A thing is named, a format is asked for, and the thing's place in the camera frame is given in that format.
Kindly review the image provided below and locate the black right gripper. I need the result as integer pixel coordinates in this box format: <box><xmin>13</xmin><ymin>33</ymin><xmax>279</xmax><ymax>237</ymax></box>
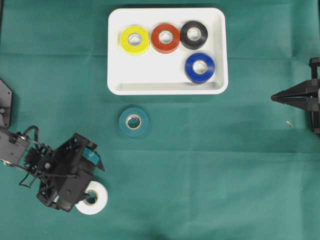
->
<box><xmin>271</xmin><ymin>57</ymin><xmax>320</xmax><ymax>136</ymax></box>

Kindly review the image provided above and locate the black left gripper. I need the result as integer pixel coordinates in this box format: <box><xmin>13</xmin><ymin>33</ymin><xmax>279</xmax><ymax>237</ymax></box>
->
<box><xmin>18</xmin><ymin>132</ymin><xmax>106</xmax><ymax>213</ymax></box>

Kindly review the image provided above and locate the white tape roll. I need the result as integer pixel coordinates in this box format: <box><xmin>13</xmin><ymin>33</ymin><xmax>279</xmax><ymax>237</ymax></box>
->
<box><xmin>75</xmin><ymin>181</ymin><xmax>108</xmax><ymax>215</ymax></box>

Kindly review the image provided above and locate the blue tape roll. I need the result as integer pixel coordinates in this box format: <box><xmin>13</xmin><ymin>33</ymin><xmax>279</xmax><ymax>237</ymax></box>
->
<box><xmin>184</xmin><ymin>52</ymin><xmax>215</xmax><ymax>84</ymax></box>

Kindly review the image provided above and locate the black tape roll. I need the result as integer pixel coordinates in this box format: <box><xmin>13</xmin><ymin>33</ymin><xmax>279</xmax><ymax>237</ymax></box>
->
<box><xmin>180</xmin><ymin>20</ymin><xmax>208</xmax><ymax>50</ymax></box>

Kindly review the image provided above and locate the yellow tape roll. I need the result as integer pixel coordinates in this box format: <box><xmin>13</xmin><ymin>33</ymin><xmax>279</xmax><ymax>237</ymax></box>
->
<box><xmin>119</xmin><ymin>25</ymin><xmax>150</xmax><ymax>56</ymax></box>

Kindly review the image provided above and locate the red tape roll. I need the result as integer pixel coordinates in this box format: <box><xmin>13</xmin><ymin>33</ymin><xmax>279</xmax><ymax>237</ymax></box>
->
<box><xmin>151</xmin><ymin>23</ymin><xmax>180</xmax><ymax>54</ymax></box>

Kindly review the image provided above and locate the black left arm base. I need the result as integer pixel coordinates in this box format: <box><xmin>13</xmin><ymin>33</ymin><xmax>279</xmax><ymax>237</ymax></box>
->
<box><xmin>0</xmin><ymin>80</ymin><xmax>12</xmax><ymax>129</ymax></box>

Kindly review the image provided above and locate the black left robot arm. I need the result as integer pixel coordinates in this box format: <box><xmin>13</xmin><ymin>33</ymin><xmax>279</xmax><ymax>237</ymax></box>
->
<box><xmin>0</xmin><ymin>125</ymin><xmax>108</xmax><ymax>215</ymax></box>

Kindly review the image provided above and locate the green tape roll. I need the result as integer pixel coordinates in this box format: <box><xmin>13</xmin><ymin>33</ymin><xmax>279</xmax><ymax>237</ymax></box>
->
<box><xmin>118</xmin><ymin>107</ymin><xmax>149</xmax><ymax>137</ymax></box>

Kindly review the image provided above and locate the white plastic tray case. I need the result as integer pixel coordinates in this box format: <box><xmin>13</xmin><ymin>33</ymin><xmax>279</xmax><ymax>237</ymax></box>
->
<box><xmin>106</xmin><ymin>7</ymin><xmax>229</xmax><ymax>95</ymax></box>

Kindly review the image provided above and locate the green table cloth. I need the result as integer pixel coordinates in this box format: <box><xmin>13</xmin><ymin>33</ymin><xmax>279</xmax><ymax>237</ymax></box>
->
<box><xmin>0</xmin><ymin>0</ymin><xmax>320</xmax><ymax>240</ymax></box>

